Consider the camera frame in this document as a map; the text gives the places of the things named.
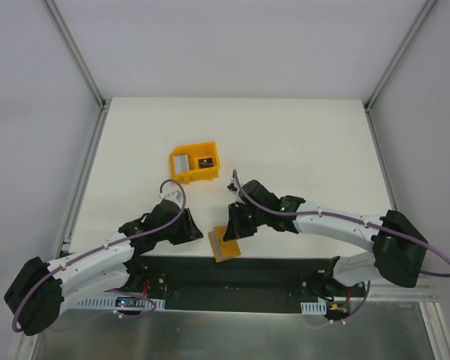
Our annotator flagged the orange leather card holder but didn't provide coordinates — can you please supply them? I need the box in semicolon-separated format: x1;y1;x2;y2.
208;226;242;263

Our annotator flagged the yellow plastic bin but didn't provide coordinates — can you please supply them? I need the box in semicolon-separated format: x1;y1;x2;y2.
169;141;221;184

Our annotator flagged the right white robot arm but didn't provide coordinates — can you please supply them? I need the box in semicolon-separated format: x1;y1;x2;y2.
223;180;427;296

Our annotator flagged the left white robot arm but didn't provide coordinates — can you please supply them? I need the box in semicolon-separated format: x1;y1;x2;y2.
4;200;203;336

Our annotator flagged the grey credit card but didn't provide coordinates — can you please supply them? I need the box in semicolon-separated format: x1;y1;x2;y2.
173;154;190;173

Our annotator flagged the black credit card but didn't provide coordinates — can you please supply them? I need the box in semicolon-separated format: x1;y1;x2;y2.
198;157;215;170

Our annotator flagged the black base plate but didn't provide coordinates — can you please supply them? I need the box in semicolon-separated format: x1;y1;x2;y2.
100;253;368;311

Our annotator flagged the left white cable duct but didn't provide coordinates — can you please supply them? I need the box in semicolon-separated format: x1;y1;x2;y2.
72;294;165;311

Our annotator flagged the white cable duct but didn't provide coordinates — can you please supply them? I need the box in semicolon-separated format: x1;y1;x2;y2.
300;301;327;316
72;294;165;311

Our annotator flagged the right white cable duct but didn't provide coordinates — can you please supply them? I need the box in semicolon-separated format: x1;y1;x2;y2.
300;301;327;316

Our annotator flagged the right aluminium rail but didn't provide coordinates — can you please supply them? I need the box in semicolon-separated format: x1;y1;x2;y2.
368;277;438;302

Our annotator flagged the left aluminium frame post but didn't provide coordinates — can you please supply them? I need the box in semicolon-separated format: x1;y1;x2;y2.
41;0;107;110

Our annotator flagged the aluminium frame post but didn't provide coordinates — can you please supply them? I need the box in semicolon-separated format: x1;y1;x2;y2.
364;0;440;113
41;0;107;110

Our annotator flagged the right aluminium frame post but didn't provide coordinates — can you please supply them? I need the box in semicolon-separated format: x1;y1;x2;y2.
364;0;440;113

